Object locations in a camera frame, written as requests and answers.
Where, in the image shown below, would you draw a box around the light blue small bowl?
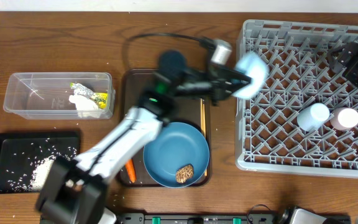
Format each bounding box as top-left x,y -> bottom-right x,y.
232,52 -> 269,99

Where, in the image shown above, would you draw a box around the light blue plastic cup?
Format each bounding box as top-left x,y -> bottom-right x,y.
296,103 -> 330,132

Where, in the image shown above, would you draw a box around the yellow silver snack wrapper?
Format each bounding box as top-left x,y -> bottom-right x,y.
70,83 -> 109,109

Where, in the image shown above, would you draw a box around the white tissue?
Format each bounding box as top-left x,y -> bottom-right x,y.
69,95 -> 102,119

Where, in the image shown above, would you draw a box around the white rice grains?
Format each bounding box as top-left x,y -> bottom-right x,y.
0,137 -> 80,194

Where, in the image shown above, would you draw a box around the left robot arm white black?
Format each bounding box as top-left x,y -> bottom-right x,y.
35,37 -> 267,223

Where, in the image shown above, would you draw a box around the grey dishwasher rack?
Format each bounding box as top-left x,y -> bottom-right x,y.
235,19 -> 358,179

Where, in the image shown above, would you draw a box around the wooden chopstick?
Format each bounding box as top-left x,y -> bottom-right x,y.
200,98 -> 206,138
202,102 -> 208,177

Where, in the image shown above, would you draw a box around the dark brown serving tray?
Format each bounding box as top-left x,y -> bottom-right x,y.
116,68 -> 211,188

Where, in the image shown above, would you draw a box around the pink plastic cup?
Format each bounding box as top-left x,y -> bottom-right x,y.
330,108 -> 358,131

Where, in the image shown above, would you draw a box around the dark blue plate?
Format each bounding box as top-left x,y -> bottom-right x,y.
143,122 -> 210,188

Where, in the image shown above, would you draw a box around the brown mushroom piece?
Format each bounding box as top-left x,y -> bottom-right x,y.
175,164 -> 194,184

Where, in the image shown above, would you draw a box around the orange carrot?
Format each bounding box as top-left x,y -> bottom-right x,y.
125,159 -> 136,183

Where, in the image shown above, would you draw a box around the clear plastic bin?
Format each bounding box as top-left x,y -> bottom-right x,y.
3,72 -> 115,119

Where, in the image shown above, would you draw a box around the black plastic tray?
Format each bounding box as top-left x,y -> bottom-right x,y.
0,131 -> 80,194

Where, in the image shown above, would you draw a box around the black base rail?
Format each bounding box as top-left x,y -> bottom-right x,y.
39,212 -> 352,224

